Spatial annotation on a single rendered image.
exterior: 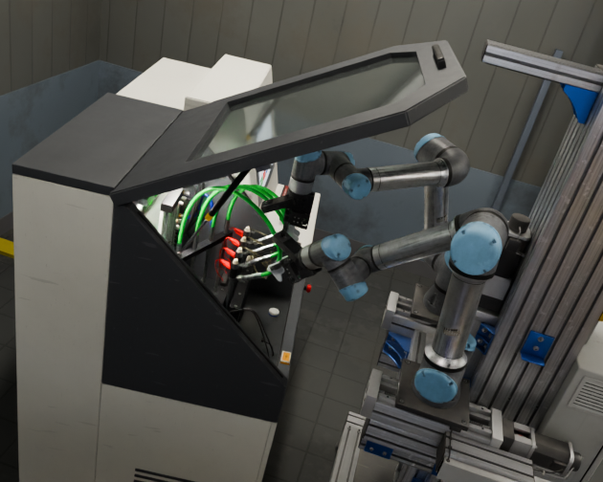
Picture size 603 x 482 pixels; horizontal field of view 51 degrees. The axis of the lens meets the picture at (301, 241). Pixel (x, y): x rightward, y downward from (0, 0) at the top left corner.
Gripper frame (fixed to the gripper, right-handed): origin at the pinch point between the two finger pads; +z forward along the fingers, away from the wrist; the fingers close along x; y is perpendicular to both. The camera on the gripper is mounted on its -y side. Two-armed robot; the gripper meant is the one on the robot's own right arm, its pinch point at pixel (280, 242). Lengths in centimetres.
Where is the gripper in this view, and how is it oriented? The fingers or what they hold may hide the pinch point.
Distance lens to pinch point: 208.6
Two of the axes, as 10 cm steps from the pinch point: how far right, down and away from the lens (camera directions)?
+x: 1.0, -4.8, 8.7
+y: 9.7, 2.3, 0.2
